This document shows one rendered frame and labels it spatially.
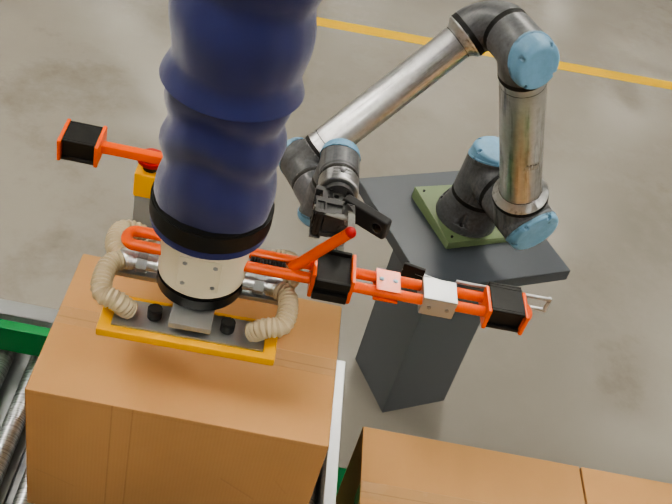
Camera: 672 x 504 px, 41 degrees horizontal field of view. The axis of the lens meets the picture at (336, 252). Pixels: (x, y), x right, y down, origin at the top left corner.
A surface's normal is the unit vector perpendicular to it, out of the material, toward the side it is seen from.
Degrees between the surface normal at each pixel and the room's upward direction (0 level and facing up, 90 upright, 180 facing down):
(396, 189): 0
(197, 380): 0
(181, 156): 109
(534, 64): 87
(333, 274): 0
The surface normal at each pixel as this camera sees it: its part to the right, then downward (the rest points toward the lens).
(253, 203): 0.77, 0.35
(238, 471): -0.07, 0.65
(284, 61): 0.58, 0.64
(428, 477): 0.22, -0.73
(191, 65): -0.59, 0.57
